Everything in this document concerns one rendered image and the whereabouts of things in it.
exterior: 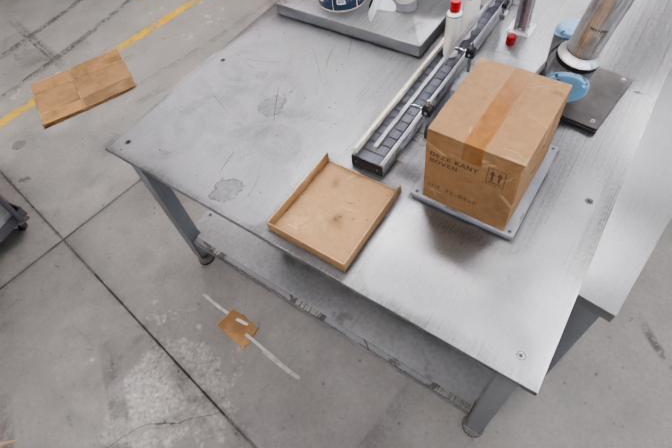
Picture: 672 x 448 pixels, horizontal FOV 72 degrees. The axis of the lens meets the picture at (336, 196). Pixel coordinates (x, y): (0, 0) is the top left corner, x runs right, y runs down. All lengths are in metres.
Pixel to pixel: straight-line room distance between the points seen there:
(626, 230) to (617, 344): 0.87
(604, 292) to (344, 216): 0.68
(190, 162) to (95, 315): 1.12
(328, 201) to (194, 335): 1.09
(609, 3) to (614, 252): 0.60
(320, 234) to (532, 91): 0.66
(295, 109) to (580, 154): 0.91
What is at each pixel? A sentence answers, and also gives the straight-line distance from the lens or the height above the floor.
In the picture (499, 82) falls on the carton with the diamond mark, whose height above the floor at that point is 1.12.
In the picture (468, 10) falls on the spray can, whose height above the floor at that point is 1.00.
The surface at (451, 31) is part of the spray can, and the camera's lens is 1.66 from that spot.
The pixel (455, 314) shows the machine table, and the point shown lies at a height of 0.83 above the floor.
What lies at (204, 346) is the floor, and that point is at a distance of 2.19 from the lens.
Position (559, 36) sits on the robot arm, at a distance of 1.55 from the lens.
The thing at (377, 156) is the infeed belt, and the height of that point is 0.88.
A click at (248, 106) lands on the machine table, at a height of 0.83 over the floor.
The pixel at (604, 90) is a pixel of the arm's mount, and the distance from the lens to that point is 1.75.
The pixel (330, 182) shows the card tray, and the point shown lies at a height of 0.83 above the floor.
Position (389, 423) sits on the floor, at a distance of 1.97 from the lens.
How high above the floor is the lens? 1.94
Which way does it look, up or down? 53 degrees down
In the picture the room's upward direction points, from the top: 10 degrees counter-clockwise
